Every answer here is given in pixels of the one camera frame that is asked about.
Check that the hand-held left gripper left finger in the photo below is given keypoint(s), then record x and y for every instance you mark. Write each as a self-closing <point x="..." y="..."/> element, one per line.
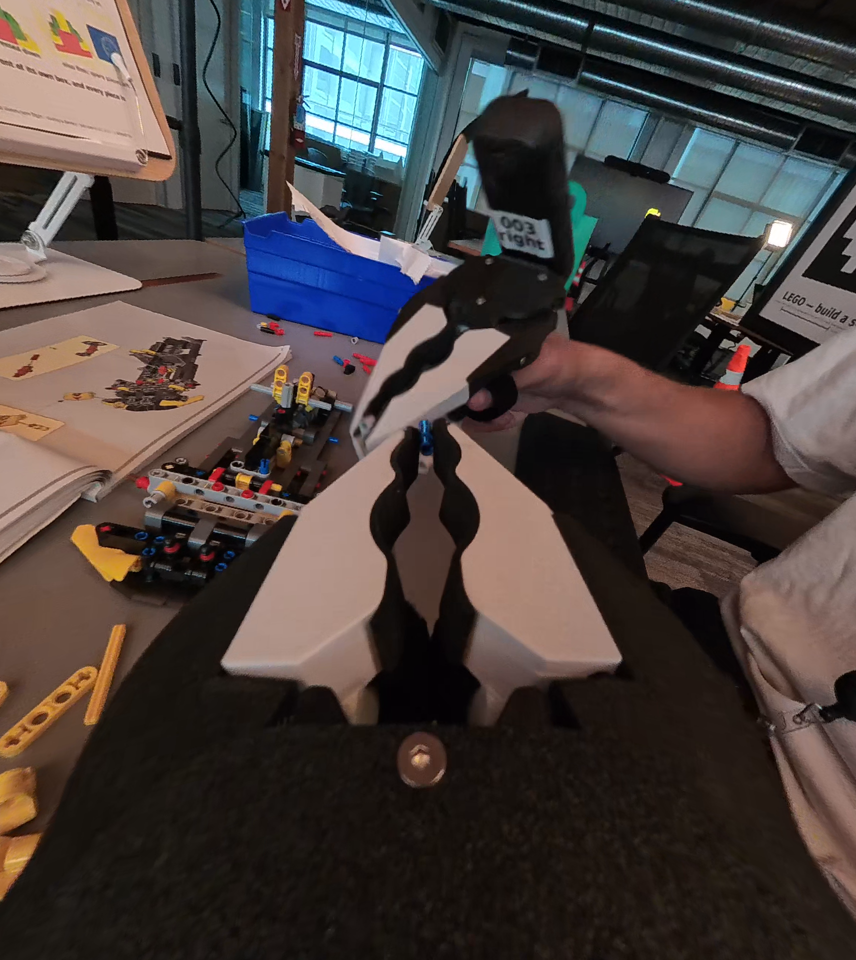
<point x="308" y="600"/>

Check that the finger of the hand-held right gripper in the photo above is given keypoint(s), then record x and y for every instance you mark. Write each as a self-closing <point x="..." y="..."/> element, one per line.
<point x="383" y="367"/>
<point x="450" y="382"/>

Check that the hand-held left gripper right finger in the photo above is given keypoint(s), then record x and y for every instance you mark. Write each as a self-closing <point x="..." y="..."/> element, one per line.
<point x="533" y="600"/>

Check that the blue lego pin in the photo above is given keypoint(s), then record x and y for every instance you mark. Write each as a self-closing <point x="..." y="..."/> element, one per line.
<point x="426" y="439"/>

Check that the person's right forearm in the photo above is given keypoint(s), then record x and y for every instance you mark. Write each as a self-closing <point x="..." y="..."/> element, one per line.
<point x="683" y="427"/>

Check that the pile of small lego pins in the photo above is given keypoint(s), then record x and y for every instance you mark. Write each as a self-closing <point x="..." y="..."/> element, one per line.
<point x="353" y="364"/>

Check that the lego car chassis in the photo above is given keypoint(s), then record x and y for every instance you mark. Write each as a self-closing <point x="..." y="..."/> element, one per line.
<point x="248" y="487"/>

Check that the thin yellow lego piece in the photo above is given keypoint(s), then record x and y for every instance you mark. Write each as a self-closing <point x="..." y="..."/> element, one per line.
<point x="105" y="675"/>

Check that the pile of yellow lego beams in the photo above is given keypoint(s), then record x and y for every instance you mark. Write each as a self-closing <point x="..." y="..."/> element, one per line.
<point x="45" y="712"/>

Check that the person's right hand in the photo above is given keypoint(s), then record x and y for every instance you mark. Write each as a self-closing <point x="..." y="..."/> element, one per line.
<point x="555" y="375"/>

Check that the black dotted mat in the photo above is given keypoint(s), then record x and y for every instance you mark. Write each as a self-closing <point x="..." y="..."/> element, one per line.
<point x="578" y="495"/>

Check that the blue plastic bin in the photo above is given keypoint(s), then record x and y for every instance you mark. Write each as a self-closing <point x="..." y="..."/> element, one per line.
<point x="308" y="270"/>

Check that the white paper sheets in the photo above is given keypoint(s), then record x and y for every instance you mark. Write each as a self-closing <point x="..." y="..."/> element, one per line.
<point x="368" y="240"/>

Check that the black mesh chair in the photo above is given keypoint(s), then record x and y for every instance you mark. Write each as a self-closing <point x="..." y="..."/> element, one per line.
<point x="660" y="285"/>

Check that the dark monitor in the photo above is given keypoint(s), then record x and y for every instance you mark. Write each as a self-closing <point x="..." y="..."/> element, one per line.
<point x="630" y="195"/>

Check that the orange traffic cone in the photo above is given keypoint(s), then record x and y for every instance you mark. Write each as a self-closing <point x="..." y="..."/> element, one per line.
<point x="734" y="371"/>

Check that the lit floor lamp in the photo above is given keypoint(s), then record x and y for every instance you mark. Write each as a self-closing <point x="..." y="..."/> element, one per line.
<point x="779" y="234"/>

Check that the open instruction booklet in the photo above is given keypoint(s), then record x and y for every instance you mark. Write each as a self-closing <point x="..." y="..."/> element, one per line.
<point x="98" y="405"/>

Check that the white board stand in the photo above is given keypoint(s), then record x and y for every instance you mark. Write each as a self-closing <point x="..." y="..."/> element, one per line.
<point x="60" y="277"/>

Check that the task instruction board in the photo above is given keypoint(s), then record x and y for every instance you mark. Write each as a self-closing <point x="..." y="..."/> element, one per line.
<point x="45" y="75"/>

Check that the wooden post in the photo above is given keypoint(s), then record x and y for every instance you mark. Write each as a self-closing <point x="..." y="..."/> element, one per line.
<point x="285" y="112"/>

